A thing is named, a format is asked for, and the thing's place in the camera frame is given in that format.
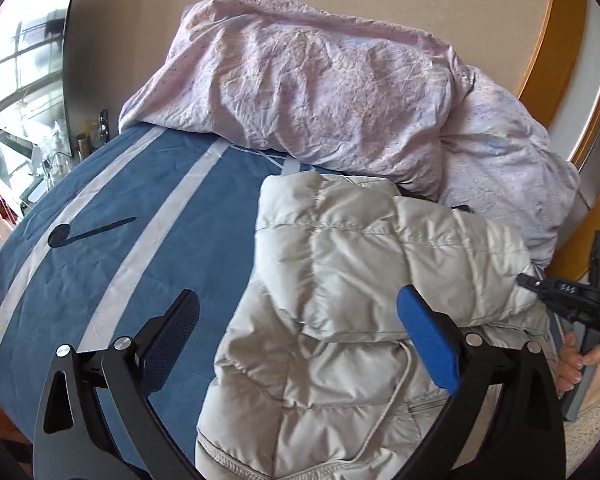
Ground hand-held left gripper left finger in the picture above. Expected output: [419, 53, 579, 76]
[32, 287, 203, 480]

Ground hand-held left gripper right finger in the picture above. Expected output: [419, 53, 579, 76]
[396, 284, 567, 480]

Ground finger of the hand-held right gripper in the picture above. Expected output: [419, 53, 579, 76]
[516, 272, 548, 303]

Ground light grey puffer jacket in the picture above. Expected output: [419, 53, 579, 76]
[195, 172, 566, 480]

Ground person's right forearm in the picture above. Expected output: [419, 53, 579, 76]
[562, 382, 600, 480]

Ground person's right hand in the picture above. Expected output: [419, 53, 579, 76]
[555, 332, 600, 396]

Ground blue striped bed sheet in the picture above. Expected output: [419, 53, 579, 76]
[0, 125, 301, 476]

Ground group of bottles and cups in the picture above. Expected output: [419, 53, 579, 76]
[30, 109, 112, 196]

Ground pink crumpled duvet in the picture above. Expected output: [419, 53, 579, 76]
[117, 0, 581, 268]

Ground large window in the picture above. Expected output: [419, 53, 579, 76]
[0, 0, 77, 133]

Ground wooden wall shelf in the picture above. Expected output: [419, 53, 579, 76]
[517, 0, 600, 286]

